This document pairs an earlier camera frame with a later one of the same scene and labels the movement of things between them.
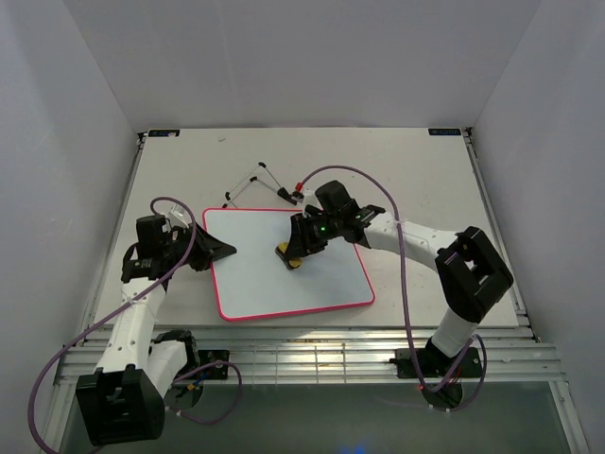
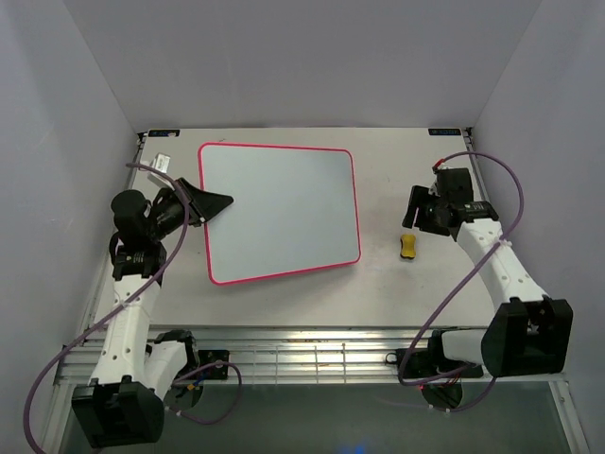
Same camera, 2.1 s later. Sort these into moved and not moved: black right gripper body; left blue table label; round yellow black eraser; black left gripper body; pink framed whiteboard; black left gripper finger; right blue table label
Moved: round yellow black eraser; black left gripper finger; black left gripper body; pink framed whiteboard; black right gripper body
Not moved: right blue table label; left blue table label
